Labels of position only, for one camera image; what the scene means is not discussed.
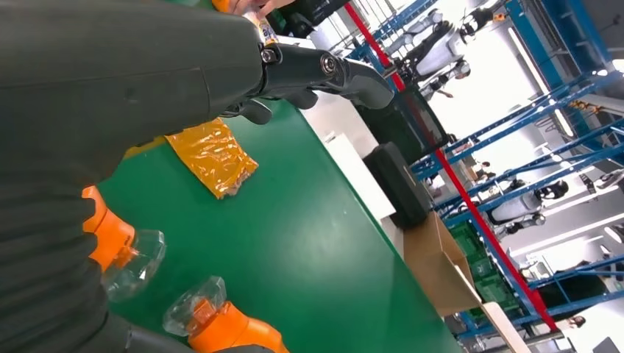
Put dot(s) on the white humanoid robot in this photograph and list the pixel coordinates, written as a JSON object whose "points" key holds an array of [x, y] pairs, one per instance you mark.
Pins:
{"points": [[512, 207], [439, 48]]}

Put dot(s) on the green plastic crate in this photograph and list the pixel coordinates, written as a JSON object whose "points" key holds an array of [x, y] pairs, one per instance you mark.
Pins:
{"points": [[487, 282]]}

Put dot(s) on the black zip case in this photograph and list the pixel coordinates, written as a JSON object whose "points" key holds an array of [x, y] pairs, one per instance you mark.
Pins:
{"points": [[397, 185]]}

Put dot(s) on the open cardboard box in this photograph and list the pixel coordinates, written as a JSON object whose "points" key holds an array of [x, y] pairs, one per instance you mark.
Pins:
{"points": [[434, 263]]}

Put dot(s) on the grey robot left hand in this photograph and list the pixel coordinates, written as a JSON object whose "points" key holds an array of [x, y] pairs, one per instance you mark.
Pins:
{"points": [[122, 73]]}

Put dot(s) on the red metal post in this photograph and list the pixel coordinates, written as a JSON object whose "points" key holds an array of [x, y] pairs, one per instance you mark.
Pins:
{"points": [[507, 255]]}

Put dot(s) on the yellow plastic sheet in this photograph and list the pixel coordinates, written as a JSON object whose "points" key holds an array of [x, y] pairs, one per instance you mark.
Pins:
{"points": [[209, 156]]}

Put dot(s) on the tablet with blue cover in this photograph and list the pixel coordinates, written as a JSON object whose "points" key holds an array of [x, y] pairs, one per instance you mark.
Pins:
{"points": [[404, 126]]}

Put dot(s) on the blue metal rack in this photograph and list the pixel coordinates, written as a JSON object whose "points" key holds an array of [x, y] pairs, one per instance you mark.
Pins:
{"points": [[536, 109]]}

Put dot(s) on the person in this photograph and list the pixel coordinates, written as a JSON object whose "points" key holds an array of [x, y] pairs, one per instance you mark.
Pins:
{"points": [[258, 6]]}

